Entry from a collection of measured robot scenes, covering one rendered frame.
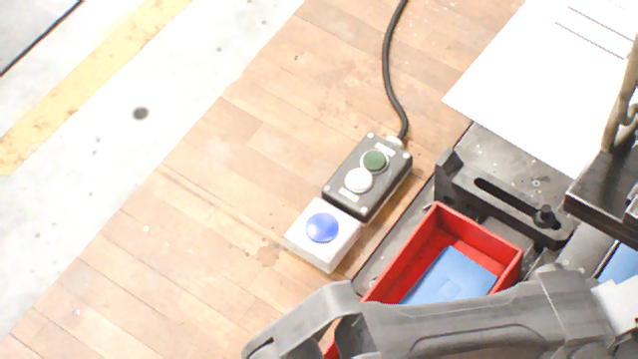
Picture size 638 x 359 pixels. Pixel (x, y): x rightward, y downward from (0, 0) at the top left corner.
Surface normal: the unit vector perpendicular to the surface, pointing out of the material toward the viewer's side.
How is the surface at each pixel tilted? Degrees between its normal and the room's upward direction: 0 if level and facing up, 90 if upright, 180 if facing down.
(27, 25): 0
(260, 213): 0
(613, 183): 0
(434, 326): 26
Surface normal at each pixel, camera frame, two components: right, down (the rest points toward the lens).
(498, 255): -0.58, 0.72
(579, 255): -0.06, -0.50
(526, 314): 0.36, -0.59
